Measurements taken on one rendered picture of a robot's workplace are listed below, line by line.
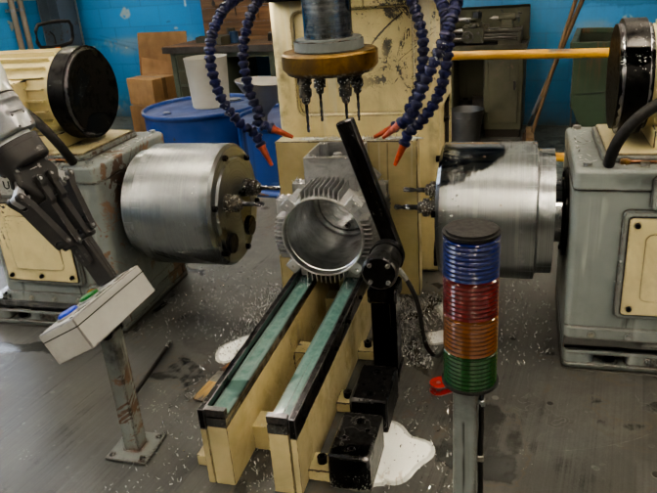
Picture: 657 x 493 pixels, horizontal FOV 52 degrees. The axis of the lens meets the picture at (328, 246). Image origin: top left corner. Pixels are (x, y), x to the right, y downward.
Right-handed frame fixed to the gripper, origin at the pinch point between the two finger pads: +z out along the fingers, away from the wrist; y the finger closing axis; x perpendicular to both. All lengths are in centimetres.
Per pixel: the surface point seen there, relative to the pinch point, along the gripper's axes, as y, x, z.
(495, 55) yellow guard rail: 253, -40, 29
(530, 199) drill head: 31, -55, 29
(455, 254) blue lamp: -15, -53, 16
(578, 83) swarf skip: 436, -64, 94
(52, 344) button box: -13.5, 2.1, 5.9
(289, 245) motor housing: 33.5, -11.6, 18.3
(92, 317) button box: -10.5, -3.5, 5.6
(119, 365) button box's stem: -6.2, 1.9, 14.5
